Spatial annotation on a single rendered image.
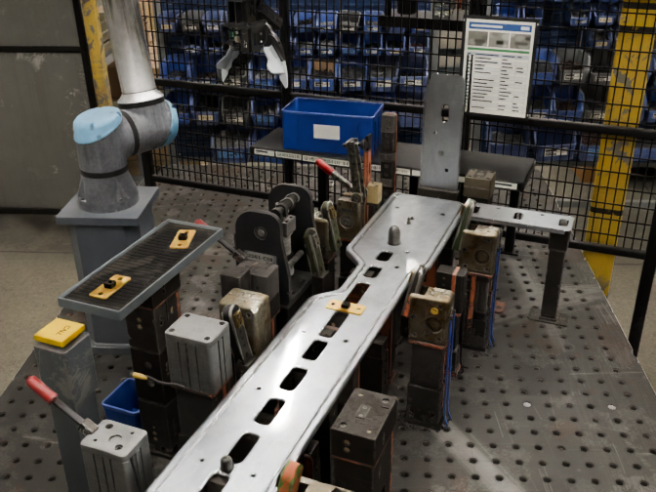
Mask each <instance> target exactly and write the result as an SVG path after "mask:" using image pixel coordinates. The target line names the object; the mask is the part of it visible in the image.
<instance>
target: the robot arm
mask: <svg viewBox="0 0 656 492"><path fill-rule="evenodd" d="M102 7H103V11H104V16H105V20H106V25H107V29H108V34H109V38H110V43H111V47H112V52H113V55H114V60H115V64H116V69H117V74H118V78H119V83H120V87H121V92H122V95H121V97H120V99H119V100H118V106H119V109H118V108H117V107H114V106H103V107H96V108H92V109H89V110H86V111H84V112H82V113H81V114H79V115H78V116H77V117H76V118H75V120H74V122H73V131H74V134H73V138H74V140H75V144H76V150H77V156H78V162H79V168H80V174H81V179H80V184H79V189H78V194H77V201H78V206H79V208H80V209H81V210H83V211H85V212H89V213H96V214H105V213H114V212H119V211H123V210H126V209H128V208H131V207H133V206H134V205H136V204H137V203H138V202H139V200H140V196H139V191H138V188H137V186H136V184H135V182H134V180H133V178H132V176H131V174H130V172H129V169H128V161H127V157H130V156H133V155H136V154H140V153H143V152H146V151H149V150H153V149H158V148H161V147H162V146H164V145H167V144H170V143H171V142H172V141H173V140H174V139H175V136H176V135H177V133H178V130H179V118H178V114H177V112H176V110H175V109H174V106H173V105H172V104H171V103H170V102H169V101H167V100H165V99H164V95H163V94H162V93H161V92H160V91H158V90H157V89H156V86H155V81H154V76H153V71H152V67H151V62H150V57H149V52H148V47H147V43H146V38H145V33H144V25H143V20H142V15H141V10H140V5H139V0H102ZM226 7H227V22H226V23H223V24H221V31H222V44H223V51H224V50H226V52H225V55H224V57H223V58H222V59H221V60H220V61H219V62H218V64H217V68H218V69H221V70H222V79H223V82H224V83H225V82H226V81H227V79H228V77H229V76H230V74H231V71H232V68H233V67H234V66H235V61H236V59H237V58H239V57H240V56H241V55H242V53H251V52H252V53H258V52H259V51H261V50H262V48H264V53H265V55H266V58H267V65H266V66H267V68H268V70H269V71H270V72H271V73H272V74H278V75H279V79H280V82H281V83H282V85H283V87H284V88H285V89H286V88H287V87H288V73H287V66H286V61H285V56H284V51H283V47H282V44H281V42H280V40H279V38H278V36H277V35H276V34H275V33H274V32H273V31H274V30H281V26H282V22H283V18H281V17H280V16H279V15H278V14H277V13H276V12H275V11H274V10H273V9H272V8H271V7H270V6H268V5H267V4H266V3H265V2H264V1H263V0H226ZM224 31H226V43H225V41H224ZM228 32H229V34H228ZM264 44H266V47H263V45H264Z"/></svg>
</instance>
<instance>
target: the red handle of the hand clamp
mask: <svg viewBox="0 0 656 492"><path fill-rule="evenodd" d="M315 162H316V164H315V165H317V166H318V167H319V168H320V169H322V170H323V171H324V172H325V173H327V174H328V175H329V176H332V177H333V178H334V179H335V180H337V181H338V182H339V183H340V184H342V185H343V186H344V187H346V188H347V189H348V190H349V191H351V192H352V193H353V190H352V184H351V183H350V182H349V181H347V180H346V179H345V178H344V177H342V176H341V175H340V174H339V173H337V172H336V171H335V169H334V168H332V167H331V166H330V165H329V164H327V163H326V162H325V161H324V160H322V159H321V158H320V159H318V158H317V160H316V161H315Z"/></svg>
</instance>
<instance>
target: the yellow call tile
mask: <svg viewBox="0 0 656 492"><path fill-rule="evenodd" d="M84 330H85V325H84V324H80V323H76V322H72V321H68V320H64V319H60V318H56V319H55V320H54V321H52V322H51V323H49V324H48V325H47V326H45V327H44V328H43V329H41V330H40V331H39V332H37V333H36V334H35V335H34V340H35V341H38V342H42V343H46V344H49V345H53V346H57V347H61V348H63V347H64V346H65V345H67V344H68V343H69V342H70V341H72V340H73V339H74V338H76V337H77V336H78V335H79V334H81V333H82V332H83V331H84Z"/></svg>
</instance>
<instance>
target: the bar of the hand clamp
mask: <svg viewBox="0 0 656 492"><path fill-rule="evenodd" d="M343 147H345V148H346V149H347V150H348V163H349V169H350V176H351V183H352V190H353V193H355V192H359V193H360V194H361V195H362V193H361V191H362V192H363V196H362V199H366V192H365V184H364V178H363V171H362V164H361V156H360V149H359V147H361V149H362V150H366V149H367V147H368V142H367V141H366V140H362V141H361V142H359V141H358V138H350V139H349V140H348V141H346V143H343Z"/></svg>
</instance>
